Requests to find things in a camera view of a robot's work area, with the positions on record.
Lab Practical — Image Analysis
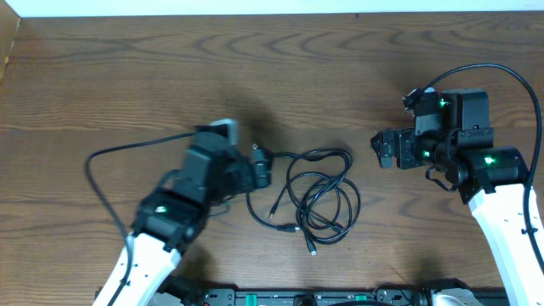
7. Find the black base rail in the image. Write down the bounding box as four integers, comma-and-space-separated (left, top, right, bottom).
148, 275, 507, 306

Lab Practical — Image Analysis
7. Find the black USB cable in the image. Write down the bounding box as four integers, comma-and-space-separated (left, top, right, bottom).
245, 143, 362, 257

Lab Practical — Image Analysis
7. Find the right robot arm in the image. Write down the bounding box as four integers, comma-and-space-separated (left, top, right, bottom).
371, 88, 543, 305

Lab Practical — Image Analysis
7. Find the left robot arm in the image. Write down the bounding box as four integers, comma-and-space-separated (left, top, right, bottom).
94, 131, 273, 305

